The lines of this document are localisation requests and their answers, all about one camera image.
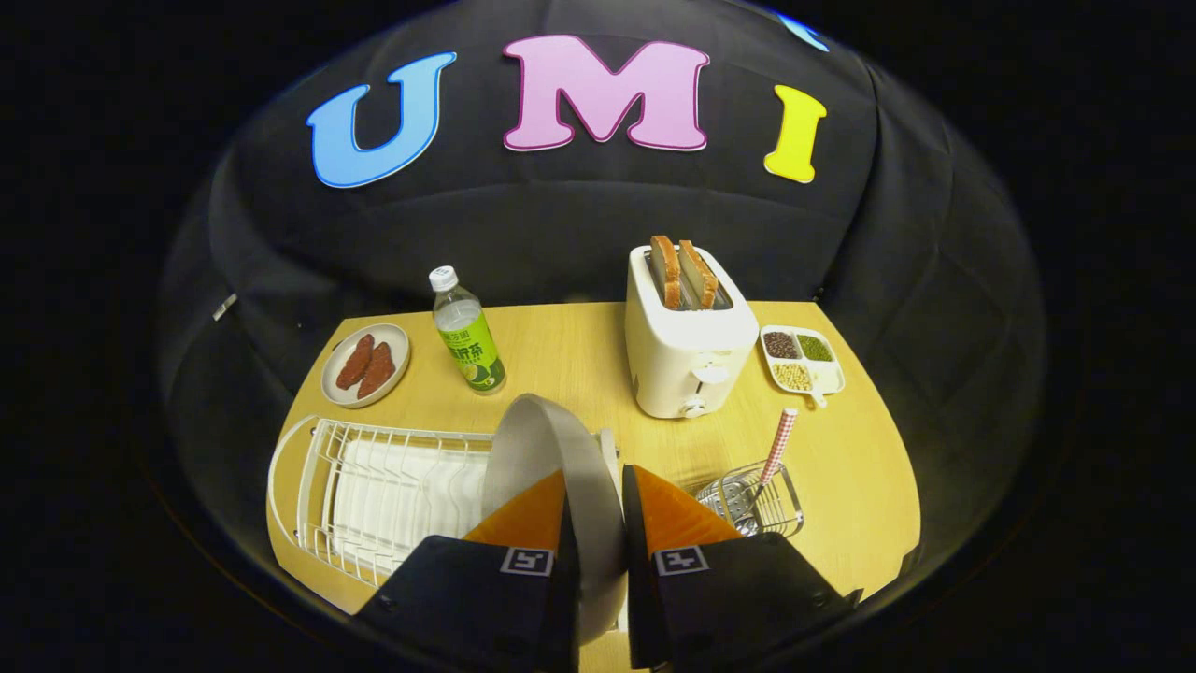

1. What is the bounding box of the red-brown sausage piece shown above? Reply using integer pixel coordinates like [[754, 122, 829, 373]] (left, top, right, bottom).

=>
[[335, 334, 375, 391], [357, 342, 396, 400]]

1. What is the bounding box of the black backdrop cloth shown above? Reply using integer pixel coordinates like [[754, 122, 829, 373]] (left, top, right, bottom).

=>
[[159, 0, 1047, 599]]

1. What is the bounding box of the white wire dish rack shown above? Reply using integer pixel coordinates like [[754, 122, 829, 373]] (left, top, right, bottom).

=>
[[266, 416, 625, 632]]

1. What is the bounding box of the white toaster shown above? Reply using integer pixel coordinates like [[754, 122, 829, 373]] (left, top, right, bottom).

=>
[[624, 244, 760, 420]]

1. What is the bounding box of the white divided dish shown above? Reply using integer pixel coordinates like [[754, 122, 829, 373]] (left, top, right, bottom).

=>
[[759, 324, 847, 409]]

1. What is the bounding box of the red checkered handle spoon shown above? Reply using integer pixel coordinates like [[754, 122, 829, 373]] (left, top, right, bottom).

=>
[[733, 408, 800, 536]]

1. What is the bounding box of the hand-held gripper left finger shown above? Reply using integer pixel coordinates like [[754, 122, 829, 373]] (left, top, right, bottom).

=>
[[353, 469, 582, 673]]

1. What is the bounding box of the pale grey plate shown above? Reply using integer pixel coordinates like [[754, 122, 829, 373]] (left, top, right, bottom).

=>
[[481, 394, 627, 646]]

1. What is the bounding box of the metal wire basket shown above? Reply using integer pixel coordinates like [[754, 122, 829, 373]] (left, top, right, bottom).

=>
[[696, 461, 804, 538]]

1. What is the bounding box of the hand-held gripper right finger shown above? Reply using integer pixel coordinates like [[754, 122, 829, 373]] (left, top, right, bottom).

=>
[[621, 464, 862, 673]]

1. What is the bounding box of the green label drink bottle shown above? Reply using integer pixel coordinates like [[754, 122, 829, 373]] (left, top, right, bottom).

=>
[[429, 265, 506, 394]]

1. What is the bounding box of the small grey saucer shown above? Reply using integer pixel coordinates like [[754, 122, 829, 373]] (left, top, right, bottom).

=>
[[320, 323, 411, 409]]

